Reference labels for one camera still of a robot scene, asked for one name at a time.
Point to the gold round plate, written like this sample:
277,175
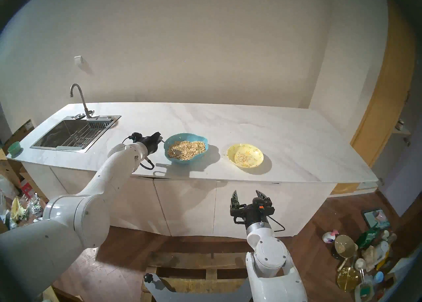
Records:
347,278

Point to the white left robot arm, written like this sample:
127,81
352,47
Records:
59,225

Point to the wooden door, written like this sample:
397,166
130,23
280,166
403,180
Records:
382,106

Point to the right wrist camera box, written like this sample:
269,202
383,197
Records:
267,208

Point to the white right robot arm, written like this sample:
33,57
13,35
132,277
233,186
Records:
273,265

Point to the yellow green bag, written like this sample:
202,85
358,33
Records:
17,209

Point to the white counter cabinet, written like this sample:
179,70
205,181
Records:
191,205

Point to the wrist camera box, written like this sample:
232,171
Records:
267,208
135,137

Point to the brown cardboard box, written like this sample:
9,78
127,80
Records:
19,133

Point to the oat cereal heap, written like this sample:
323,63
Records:
194,148

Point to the gold mesh strainer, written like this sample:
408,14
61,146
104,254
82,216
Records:
345,245

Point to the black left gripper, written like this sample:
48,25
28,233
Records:
150,144

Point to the yellow floral bowl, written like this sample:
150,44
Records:
232,153

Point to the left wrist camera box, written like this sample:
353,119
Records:
135,137

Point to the white plastic bag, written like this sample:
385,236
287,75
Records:
6,186

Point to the small white cup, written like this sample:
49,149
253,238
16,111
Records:
360,264

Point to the metal sink rack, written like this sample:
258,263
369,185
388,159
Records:
80,138

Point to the small jar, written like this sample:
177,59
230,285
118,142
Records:
400,125

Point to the green foil bag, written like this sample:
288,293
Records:
366,238

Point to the white pink bottle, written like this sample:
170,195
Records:
329,237

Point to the small blue cup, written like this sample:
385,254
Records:
379,276

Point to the wooden pallet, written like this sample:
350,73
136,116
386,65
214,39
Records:
197,261

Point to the black knob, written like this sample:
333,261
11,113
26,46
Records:
149,278

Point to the metal spoon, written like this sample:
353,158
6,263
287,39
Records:
175,154

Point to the small green cup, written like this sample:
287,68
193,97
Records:
14,149

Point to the blue flower-shaped bowl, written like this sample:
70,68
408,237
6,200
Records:
191,160

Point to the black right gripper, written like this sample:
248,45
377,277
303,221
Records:
250,214

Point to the stainless steel sink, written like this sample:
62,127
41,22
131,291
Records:
56,136

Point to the red box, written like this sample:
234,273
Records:
26,187

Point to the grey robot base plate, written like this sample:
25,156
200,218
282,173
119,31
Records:
197,296

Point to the clear container green content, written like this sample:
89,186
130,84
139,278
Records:
364,291

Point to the steel gooseneck faucet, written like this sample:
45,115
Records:
82,102

